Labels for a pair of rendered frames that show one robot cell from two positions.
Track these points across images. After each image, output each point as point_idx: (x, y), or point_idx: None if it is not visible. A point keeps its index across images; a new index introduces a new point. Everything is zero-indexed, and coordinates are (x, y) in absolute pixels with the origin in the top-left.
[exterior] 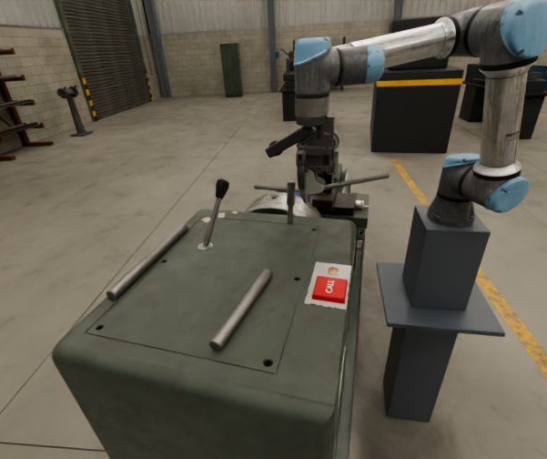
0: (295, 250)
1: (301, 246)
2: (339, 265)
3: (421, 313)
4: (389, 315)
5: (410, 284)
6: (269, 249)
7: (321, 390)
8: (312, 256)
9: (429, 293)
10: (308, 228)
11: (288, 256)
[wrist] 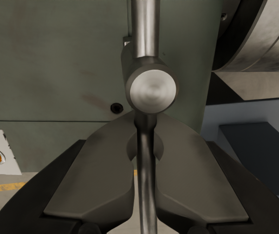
0: (14, 87)
1: (37, 96)
2: (12, 161)
3: (209, 133)
4: (205, 108)
5: (237, 133)
6: None
7: None
8: (15, 121)
9: (223, 146)
10: (120, 97)
11: None
